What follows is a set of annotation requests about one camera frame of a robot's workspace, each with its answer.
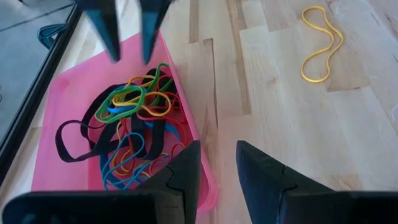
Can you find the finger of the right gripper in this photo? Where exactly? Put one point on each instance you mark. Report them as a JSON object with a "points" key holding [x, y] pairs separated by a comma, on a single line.
{"points": [[152, 21], [104, 25]]}

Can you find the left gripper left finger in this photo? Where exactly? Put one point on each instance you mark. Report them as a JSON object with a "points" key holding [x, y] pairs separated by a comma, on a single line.
{"points": [[183, 174]]}

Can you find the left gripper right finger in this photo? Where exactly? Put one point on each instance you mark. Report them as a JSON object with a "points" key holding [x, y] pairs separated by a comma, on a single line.
{"points": [[258, 177]]}

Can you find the small red rubber band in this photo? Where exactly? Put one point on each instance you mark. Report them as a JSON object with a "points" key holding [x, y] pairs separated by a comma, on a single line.
{"points": [[155, 165]]}

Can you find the black wide rubber band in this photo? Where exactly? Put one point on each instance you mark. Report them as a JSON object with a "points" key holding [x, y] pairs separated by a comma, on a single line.
{"points": [[62, 152], [90, 115], [155, 140]]}

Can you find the green thin rubber band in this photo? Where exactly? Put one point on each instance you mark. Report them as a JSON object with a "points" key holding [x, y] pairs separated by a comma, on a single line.
{"points": [[161, 66]]}

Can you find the teal rubber band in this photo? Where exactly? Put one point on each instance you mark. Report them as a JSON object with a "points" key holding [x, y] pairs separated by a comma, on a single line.
{"points": [[136, 135]]}

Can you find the yellow thin rubber band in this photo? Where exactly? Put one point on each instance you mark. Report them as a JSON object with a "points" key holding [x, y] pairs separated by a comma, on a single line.
{"points": [[161, 113], [311, 81], [119, 161]]}

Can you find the pink translucent plastic bin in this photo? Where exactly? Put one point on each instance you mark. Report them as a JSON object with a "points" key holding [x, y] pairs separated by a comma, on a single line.
{"points": [[68, 93]]}

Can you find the blue wide rubber band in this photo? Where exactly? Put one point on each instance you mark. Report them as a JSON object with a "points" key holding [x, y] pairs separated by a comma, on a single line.
{"points": [[121, 109]]}

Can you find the green wide rubber band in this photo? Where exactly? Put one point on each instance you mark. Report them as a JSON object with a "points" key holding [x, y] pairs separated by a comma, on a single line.
{"points": [[102, 116]]}

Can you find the black aluminium table frame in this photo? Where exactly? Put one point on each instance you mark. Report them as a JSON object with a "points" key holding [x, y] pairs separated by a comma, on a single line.
{"points": [[31, 99]]}

